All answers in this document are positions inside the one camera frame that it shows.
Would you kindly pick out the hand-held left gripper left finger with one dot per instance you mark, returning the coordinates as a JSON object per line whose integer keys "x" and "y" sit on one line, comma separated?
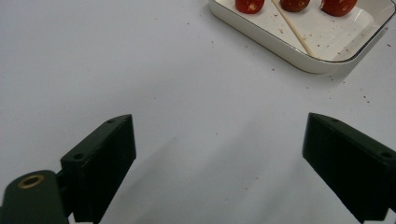
{"x": 102, "y": 168}

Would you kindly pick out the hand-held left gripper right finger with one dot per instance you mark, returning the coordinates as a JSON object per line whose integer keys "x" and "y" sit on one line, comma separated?
{"x": 348, "y": 165}

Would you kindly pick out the white rectangular tray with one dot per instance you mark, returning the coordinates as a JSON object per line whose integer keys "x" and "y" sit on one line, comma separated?
{"x": 330, "y": 37}

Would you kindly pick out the red hawthorn fruit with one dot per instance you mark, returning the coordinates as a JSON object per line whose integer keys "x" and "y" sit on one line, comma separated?
{"x": 294, "y": 4}
{"x": 249, "y": 5}
{"x": 338, "y": 6}

